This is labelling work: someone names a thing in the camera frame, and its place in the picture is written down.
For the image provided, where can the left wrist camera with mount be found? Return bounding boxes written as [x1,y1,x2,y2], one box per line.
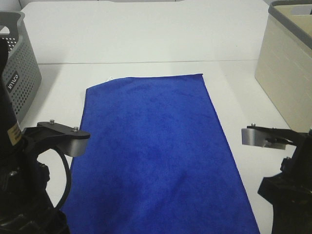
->
[22,121,91,157]

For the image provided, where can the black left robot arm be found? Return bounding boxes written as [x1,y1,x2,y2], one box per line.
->
[0,84,70,234]

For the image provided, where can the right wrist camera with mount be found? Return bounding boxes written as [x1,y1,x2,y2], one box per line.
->
[241,125,309,150]

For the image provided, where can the grey perforated plastic basket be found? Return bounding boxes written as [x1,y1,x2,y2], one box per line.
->
[0,11,41,123]

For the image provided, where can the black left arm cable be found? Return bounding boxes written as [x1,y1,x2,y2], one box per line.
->
[52,145,73,209]

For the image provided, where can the beige bin with grey rim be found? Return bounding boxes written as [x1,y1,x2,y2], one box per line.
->
[255,0,312,132]

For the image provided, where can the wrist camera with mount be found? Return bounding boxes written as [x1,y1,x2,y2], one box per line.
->
[241,125,309,150]
[22,121,91,157]

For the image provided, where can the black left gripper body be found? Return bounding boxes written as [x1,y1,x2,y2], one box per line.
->
[0,143,68,234]

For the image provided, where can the blue microfibre towel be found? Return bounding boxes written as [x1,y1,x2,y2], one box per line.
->
[62,74,259,234]

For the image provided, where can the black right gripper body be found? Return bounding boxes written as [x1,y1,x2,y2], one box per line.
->
[258,138,312,234]

